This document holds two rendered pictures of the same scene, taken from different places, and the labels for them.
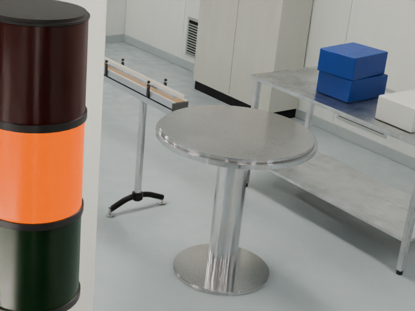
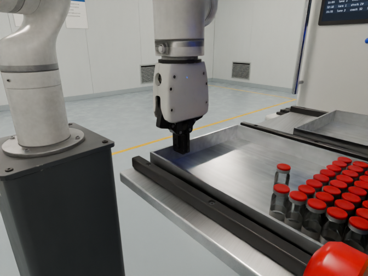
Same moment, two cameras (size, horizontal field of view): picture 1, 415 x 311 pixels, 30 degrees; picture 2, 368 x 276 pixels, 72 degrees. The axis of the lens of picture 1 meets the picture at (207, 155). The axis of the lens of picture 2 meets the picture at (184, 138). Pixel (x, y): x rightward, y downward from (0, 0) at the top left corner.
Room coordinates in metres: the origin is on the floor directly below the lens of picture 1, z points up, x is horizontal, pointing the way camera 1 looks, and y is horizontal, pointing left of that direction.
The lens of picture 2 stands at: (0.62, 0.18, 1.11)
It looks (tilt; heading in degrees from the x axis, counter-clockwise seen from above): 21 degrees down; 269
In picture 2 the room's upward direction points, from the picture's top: straight up
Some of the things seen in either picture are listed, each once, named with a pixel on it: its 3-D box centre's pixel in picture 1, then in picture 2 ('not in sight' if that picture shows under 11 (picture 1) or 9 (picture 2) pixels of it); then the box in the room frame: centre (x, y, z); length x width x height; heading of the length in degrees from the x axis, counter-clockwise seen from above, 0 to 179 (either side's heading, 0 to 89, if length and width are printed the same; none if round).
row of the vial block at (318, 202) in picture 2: not in sight; (338, 194); (0.40, -0.12, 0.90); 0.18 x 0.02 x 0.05; 40
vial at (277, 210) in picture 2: not in sight; (279, 202); (0.49, -0.11, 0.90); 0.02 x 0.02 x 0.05
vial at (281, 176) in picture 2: not in sight; (281, 179); (0.46, -0.17, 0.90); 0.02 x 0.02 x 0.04
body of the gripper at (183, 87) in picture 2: not in sight; (180, 86); (0.62, -0.28, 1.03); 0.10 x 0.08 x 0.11; 40
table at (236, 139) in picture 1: (228, 202); not in sight; (4.22, -0.16, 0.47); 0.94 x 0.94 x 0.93
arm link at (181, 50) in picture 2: not in sight; (178, 50); (0.62, -0.28, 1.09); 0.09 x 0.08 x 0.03; 40
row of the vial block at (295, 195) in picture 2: not in sight; (321, 188); (0.41, -0.14, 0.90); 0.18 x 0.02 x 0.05; 40
